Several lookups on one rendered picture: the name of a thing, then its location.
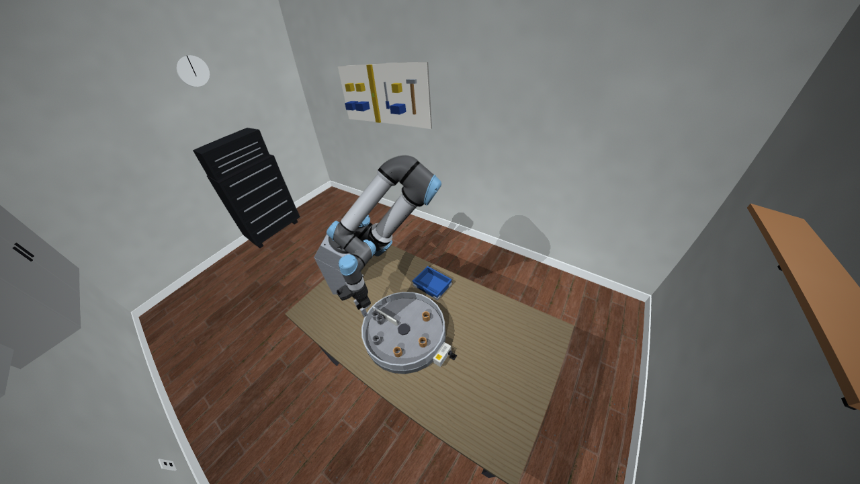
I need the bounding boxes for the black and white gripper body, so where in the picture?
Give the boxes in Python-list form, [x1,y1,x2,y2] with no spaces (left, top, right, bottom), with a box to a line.
[337,274,371,308]

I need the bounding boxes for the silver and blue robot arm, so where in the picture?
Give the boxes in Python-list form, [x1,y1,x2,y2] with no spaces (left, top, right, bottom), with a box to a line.
[327,155,441,285]

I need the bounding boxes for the blue crate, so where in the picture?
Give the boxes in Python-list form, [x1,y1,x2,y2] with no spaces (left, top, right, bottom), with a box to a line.
[413,266,452,300]

